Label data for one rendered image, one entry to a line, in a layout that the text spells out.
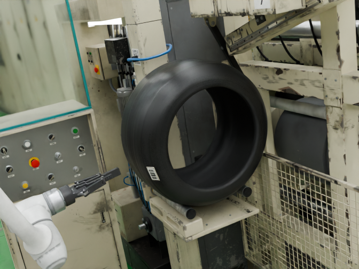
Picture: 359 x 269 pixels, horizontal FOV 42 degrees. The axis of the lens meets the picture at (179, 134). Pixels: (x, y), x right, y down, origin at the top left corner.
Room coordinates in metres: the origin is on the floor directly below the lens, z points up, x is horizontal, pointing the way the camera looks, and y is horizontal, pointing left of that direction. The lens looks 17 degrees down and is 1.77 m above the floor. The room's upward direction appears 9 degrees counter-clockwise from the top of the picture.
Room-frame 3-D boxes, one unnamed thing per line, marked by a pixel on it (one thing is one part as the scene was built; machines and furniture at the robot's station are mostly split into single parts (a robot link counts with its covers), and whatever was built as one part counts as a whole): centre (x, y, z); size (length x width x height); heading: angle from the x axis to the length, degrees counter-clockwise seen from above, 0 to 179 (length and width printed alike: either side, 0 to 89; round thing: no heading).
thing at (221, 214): (1.92, -0.05, 0.80); 0.37 x 0.36 x 0.02; 115
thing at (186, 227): (1.86, 0.08, 0.83); 0.36 x 0.09 x 0.06; 25
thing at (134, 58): (2.14, 0.08, 1.51); 0.19 x 0.19 x 0.06; 25
